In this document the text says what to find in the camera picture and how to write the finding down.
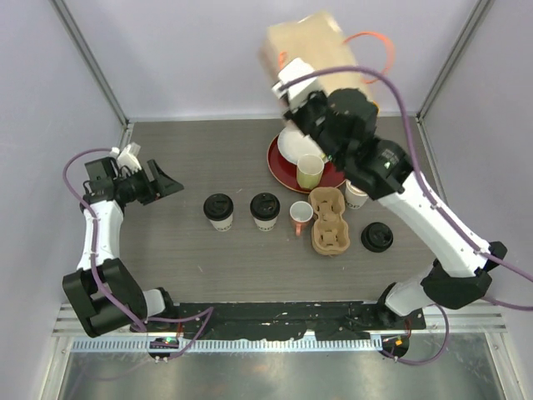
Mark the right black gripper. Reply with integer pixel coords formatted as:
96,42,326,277
284,86,347,167

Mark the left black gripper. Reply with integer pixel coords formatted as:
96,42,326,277
116,161,182,206

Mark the black cup lid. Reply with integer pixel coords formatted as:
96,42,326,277
203,193,234,221
250,192,281,221

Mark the white paper cup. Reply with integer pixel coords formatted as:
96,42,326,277
253,217,277,232
210,215,233,232

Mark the paper takeout bag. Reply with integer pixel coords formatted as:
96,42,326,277
258,11,396,82

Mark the stack of white paper cups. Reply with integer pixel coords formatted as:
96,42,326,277
345,180,369,209

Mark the black cup lids stack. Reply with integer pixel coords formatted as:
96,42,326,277
361,222,394,253

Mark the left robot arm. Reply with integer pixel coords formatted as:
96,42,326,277
62,156,184,338

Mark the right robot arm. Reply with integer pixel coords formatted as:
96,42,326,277
281,87,506,329

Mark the white paper plate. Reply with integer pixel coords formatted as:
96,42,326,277
277,127,322,165

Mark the red round tray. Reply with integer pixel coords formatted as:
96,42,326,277
266,135,345,193

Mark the pink mug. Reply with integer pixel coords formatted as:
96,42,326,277
289,201,314,237

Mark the brown cardboard cup carrier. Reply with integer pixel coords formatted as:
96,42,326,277
308,187,351,257

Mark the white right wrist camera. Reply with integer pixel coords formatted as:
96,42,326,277
271,57,322,109

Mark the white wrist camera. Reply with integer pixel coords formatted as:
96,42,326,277
271,57,322,109
110,142,142,173

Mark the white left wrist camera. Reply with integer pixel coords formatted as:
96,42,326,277
110,142,142,173

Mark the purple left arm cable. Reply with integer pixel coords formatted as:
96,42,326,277
62,147,216,383

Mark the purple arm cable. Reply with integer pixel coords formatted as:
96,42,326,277
62,147,216,383
272,66,533,366

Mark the aluminium frame rail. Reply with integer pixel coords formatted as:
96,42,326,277
52,302,506,358

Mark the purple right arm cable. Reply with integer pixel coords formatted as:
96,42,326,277
272,66,533,366

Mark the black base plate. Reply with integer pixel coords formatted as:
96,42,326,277
166,301,426,341

